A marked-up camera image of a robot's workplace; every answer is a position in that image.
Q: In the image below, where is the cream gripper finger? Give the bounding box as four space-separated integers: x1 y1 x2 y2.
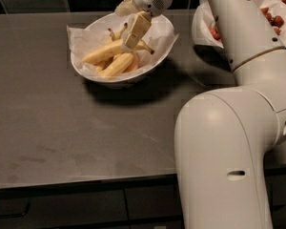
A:
114 0 137 16
121 11 152 52

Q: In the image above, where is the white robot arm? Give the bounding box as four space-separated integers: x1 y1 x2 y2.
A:
174 0 286 229

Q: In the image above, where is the white bowl with bananas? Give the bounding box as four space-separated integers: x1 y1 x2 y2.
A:
70 11 176 89

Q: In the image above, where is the white bowl with strawberries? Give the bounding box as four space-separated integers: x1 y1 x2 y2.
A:
191 0 286 60

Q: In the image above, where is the white paper liner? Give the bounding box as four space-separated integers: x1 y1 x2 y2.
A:
66 10 180 83

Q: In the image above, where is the orange fruit under bananas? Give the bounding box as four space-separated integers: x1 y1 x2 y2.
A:
124 55 139 73

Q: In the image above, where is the pile of red strawberries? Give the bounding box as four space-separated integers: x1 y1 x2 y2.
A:
209 7 284 41

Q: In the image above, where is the right dark drawer front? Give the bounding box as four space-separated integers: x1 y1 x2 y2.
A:
125 185 181 220

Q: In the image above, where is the dark drawer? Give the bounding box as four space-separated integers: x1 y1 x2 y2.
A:
125 185 181 220
0 191 127 229

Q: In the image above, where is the left dark drawer front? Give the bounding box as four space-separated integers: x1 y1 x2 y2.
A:
0 191 127 229

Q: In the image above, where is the left black drawer handle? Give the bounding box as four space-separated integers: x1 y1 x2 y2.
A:
0 199 31 219

